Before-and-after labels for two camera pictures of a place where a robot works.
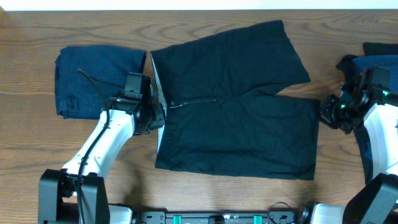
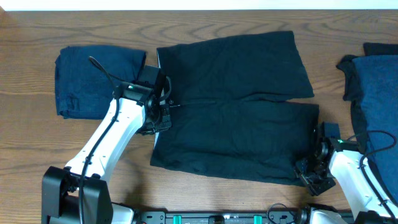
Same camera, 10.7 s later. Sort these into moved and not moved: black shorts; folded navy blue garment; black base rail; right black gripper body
Moved: right black gripper body
Not moved: folded navy blue garment; black base rail; black shorts
